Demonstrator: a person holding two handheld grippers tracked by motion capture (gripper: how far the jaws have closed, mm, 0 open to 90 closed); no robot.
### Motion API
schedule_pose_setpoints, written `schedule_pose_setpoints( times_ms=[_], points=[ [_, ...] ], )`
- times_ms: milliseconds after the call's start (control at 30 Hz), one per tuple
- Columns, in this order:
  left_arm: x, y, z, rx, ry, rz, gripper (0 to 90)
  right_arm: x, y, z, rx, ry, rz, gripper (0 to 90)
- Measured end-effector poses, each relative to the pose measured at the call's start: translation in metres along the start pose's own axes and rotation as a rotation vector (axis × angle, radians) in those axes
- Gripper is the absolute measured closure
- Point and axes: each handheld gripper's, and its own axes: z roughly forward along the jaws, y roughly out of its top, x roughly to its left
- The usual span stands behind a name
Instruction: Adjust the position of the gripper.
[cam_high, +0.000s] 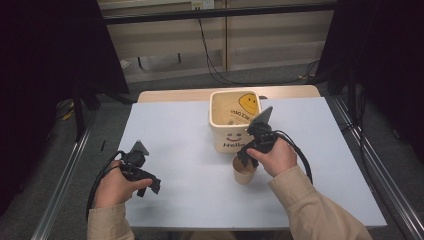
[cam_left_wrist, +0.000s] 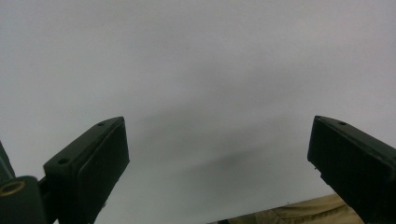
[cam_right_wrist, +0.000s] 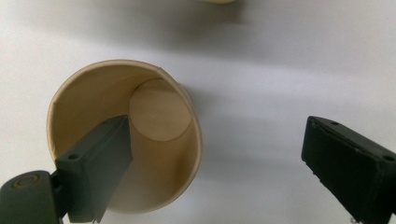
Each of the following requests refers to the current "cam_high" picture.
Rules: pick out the black curtain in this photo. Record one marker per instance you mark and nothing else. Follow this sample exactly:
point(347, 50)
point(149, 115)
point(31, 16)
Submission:
point(43, 83)
point(383, 66)

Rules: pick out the white table mat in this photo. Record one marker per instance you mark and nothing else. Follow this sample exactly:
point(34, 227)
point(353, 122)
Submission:
point(186, 140)

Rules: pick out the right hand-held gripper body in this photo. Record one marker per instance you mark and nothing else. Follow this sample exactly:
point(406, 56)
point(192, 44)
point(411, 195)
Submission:
point(261, 131)

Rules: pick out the person's left hand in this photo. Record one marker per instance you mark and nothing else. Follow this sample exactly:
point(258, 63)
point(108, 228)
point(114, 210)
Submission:
point(115, 186)

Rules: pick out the yellow smiley toy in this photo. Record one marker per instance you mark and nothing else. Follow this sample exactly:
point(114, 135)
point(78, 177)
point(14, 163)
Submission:
point(238, 106)

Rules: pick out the person's right hand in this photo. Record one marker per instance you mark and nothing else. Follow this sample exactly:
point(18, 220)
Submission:
point(275, 159)

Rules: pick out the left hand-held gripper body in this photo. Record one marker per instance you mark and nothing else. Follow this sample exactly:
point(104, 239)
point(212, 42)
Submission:
point(135, 159)

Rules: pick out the white wall socket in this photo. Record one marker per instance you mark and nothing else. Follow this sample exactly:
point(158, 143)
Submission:
point(203, 4)

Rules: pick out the brown paper cup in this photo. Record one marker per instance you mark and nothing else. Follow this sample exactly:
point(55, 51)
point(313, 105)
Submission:
point(244, 175)

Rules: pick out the small black floor piece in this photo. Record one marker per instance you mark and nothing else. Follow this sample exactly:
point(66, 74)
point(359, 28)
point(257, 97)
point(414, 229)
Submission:
point(103, 145)

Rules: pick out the metal floor rail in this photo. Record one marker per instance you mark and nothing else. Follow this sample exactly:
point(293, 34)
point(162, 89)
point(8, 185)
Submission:
point(63, 180)
point(383, 173)

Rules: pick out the cream smiley face bin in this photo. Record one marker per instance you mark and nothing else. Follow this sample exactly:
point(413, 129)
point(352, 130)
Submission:
point(230, 138)

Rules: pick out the black horizontal bar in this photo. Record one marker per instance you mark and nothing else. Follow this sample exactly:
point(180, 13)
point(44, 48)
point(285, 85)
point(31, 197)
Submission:
point(200, 14)

